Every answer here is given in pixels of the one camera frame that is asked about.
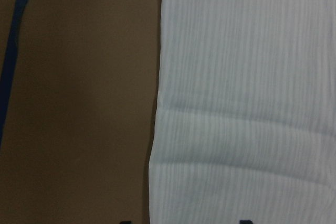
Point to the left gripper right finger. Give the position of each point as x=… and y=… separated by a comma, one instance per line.
x=246, y=221

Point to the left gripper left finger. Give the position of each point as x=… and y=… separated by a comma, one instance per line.
x=125, y=222

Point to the light blue button shirt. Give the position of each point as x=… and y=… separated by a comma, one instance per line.
x=245, y=119

